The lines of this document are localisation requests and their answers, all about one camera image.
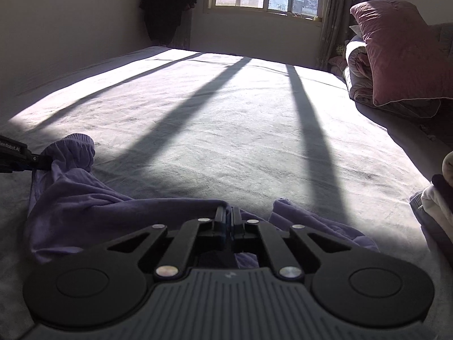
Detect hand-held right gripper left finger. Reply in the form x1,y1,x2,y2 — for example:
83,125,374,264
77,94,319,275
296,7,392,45
106,205,232,279

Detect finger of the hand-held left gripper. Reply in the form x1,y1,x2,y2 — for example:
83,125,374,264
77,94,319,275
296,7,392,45
31,153,54,171

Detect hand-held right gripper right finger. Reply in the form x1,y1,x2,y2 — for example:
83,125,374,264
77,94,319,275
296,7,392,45
232,205,358,279

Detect purple pants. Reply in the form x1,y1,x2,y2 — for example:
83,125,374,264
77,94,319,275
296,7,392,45
23,133,381,266

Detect small pink cushion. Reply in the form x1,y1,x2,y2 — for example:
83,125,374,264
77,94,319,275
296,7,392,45
327,44,349,75

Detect folded pink grey quilt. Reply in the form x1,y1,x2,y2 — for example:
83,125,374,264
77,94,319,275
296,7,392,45
341,25,443,119

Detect folded white garment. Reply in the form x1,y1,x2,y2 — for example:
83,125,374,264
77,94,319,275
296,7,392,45
419,184,453,227

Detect dark hanging coat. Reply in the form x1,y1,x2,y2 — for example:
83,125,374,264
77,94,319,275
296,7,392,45
139,0,197,43

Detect folded black garment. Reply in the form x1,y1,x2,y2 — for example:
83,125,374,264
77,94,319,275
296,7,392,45
432,174,453,199

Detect folded beige garment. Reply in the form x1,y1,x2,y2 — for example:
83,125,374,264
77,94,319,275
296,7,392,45
442,150,453,186

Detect grey star-print curtain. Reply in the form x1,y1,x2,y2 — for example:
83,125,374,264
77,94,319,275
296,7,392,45
317,0,370,69

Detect pink pillow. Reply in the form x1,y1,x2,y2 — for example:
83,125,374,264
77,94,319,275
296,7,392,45
350,0,443,107

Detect grey quilted headboard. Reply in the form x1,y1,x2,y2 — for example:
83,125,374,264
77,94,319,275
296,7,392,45
428,21,453,149

